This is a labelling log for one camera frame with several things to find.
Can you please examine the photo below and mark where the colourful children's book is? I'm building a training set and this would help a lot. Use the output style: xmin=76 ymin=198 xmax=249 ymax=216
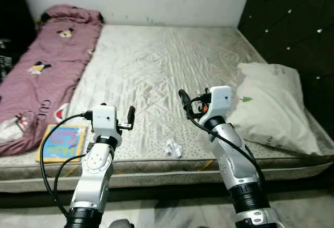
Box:
xmin=35 ymin=124 xmax=88 ymax=164

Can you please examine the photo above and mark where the white pillow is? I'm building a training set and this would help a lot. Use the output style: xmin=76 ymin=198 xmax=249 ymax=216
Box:
xmin=228 ymin=62 xmax=323 ymax=157

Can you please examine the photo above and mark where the grey patterned mattress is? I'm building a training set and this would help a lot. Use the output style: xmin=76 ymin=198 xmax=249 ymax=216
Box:
xmin=0 ymin=25 xmax=334 ymax=193

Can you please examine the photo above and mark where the pink cartoon print blanket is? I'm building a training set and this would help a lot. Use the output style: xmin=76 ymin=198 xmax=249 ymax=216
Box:
xmin=0 ymin=5 xmax=103 ymax=157

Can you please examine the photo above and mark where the grey left robot leg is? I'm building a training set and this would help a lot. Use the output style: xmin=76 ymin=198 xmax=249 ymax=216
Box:
xmin=107 ymin=219 xmax=135 ymax=228

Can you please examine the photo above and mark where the black tufted headboard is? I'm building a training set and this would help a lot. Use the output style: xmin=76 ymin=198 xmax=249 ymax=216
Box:
xmin=237 ymin=0 xmax=334 ymax=135

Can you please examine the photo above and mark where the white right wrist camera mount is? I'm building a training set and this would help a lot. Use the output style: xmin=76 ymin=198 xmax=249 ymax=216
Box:
xmin=200 ymin=86 xmax=233 ymax=127

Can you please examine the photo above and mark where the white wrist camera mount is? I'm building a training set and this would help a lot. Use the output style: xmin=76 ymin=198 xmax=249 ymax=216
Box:
xmin=200 ymin=86 xmax=233 ymax=127
xmin=91 ymin=104 xmax=123 ymax=148

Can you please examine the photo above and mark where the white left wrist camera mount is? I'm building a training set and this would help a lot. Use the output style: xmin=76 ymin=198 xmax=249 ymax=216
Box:
xmin=91 ymin=104 xmax=123 ymax=148

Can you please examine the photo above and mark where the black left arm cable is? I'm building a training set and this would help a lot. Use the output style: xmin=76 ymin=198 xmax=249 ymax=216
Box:
xmin=40 ymin=111 xmax=94 ymax=218

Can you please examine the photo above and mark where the black bed frame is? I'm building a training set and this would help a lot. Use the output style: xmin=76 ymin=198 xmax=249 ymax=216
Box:
xmin=0 ymin=178 xmax=334 ymax=209

